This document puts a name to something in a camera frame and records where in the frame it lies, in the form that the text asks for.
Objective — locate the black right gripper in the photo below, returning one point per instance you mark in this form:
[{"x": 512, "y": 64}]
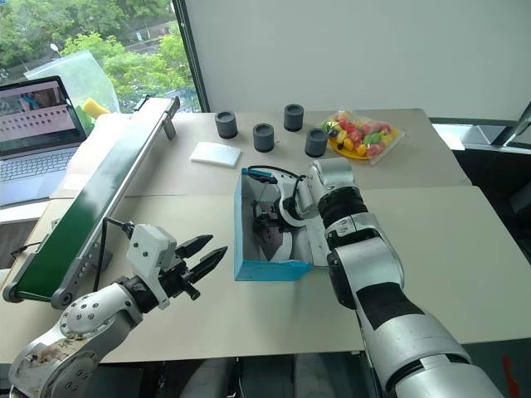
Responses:
[{"x": 274, "y": 217}]

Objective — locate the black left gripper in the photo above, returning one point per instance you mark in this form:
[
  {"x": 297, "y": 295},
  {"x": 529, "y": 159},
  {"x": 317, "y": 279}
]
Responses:
[{"x": 177, "y": 278}]

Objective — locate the dark shoe with white sole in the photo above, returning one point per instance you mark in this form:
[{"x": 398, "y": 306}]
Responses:
[{"x": 282, "y": 246}]

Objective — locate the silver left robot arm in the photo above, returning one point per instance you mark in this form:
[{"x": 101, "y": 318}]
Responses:
[{"x": 89, "y": 327}]

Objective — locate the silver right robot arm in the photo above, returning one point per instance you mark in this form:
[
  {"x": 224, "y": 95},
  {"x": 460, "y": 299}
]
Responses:
[{"x": 373, "y": 282}]

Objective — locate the blue cardboard shoebox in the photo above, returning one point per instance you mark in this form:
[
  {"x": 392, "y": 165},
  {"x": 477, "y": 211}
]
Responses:
[{"x": 245, "y": 248}]

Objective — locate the white foam pad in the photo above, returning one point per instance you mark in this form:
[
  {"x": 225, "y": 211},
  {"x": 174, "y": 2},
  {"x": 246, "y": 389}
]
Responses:
[{"x": 215, "y": 153}]

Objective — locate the dark grey cylinder cup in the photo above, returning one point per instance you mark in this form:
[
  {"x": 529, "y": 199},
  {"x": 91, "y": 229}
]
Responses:
[
  {"x": 264, "y": 137},
  {"x": 316, "y": 142},
  {"x": 294, "y": 117},
  {"x": 226, "y": 124}
]

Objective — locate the yellow plate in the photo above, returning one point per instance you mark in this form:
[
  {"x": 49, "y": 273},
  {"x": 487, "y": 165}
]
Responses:
[{"x": 352, "y": 152}]

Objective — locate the green conveyor belt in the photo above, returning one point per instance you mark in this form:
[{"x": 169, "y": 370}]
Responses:
[{"x": 91, "y": 207}]

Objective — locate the dark rounded shape under table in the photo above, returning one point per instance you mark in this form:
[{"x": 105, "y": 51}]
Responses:
[{"x": 209, "y": 379}]

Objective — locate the clear bag of toy fruit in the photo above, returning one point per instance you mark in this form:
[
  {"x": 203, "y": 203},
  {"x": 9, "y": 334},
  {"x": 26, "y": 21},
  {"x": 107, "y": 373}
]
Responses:
[{"x": 361, "y": 134}]

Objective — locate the yellow sponge block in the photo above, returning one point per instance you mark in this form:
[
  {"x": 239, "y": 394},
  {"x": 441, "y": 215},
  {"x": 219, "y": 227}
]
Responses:
[{"x": 95, "y": 108}]

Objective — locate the grey open laptop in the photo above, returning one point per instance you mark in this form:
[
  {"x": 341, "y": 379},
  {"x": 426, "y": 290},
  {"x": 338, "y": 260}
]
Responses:
[{"x": 35, "y": 137}]

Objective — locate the clear plastic bag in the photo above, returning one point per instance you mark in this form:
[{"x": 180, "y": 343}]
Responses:
[{"x": 83, "y": 74}]

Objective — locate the white side table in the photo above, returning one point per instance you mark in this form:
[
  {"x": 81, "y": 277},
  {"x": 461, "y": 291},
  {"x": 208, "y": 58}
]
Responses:
[{"x": 469, "y": 134}]

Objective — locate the red marker strip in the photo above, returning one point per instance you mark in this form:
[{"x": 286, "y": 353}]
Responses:
[{"x": 510, "y": 373}]

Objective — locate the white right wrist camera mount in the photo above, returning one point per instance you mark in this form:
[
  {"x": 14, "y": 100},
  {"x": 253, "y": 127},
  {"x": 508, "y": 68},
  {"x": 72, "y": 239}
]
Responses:
[{"x": 290, "y": 199}]

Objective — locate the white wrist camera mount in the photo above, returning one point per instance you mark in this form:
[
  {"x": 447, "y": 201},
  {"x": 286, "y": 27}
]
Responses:
[
  {"x": 150, "y": 248},
  {"x": 290, "y": 199}
]

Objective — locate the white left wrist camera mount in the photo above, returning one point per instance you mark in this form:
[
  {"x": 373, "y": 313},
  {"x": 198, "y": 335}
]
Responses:
[{"x": 150, "y": 248}]

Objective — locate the black window frame post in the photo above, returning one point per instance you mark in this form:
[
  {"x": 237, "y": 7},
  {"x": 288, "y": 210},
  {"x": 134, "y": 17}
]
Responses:
[{"x": 193, "y": 58}]

